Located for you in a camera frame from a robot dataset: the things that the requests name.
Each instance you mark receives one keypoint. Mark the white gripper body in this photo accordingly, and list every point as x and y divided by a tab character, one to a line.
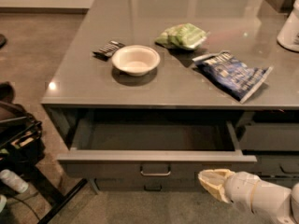
240	188

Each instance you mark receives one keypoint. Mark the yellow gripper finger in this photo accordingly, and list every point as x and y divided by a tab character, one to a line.
215	177
217	191

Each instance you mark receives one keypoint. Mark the grey top drawer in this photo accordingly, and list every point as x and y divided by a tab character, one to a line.
112	141

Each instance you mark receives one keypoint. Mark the grey drawer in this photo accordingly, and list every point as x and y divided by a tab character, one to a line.
112	141
148	184

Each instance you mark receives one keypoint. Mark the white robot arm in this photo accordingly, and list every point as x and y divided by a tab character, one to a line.
274	202

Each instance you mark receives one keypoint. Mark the grey right drawer cabinet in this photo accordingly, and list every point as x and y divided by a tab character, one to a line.
272	137

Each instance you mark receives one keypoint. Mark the grey lower drawer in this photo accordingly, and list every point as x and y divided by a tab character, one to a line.
148	184

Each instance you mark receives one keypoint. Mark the blue chip bag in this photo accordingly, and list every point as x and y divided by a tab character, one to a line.
231	74

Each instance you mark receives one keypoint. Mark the white paper bowl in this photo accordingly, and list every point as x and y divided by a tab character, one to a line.
136	60

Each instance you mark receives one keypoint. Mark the green snack bag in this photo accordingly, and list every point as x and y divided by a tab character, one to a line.
183	36

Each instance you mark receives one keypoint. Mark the white plastic bottle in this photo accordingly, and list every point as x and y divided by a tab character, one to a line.
13	181

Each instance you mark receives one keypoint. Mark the metal drawer handle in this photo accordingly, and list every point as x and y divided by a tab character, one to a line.
155	170

